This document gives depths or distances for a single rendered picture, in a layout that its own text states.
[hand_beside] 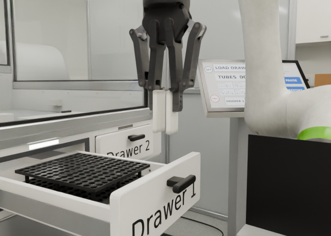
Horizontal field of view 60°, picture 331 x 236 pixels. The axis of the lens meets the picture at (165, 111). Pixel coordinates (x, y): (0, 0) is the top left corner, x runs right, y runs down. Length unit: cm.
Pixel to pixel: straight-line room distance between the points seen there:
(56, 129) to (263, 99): 55
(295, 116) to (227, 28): 156
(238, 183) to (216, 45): 119
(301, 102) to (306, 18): 305
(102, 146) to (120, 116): 13
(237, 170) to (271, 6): 84
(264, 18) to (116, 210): 62
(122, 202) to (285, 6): 192
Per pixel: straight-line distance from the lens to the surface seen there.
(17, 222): 75
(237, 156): 142
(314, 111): 78
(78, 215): 50
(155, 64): 47
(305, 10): 384
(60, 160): 73
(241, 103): 130
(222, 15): 232
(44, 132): 74
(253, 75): 83
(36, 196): 58
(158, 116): 47
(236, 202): 150
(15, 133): 69
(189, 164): 60
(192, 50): 44
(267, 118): 82
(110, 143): 88
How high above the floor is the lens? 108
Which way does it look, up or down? 6 degrees down
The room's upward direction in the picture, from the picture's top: straight up
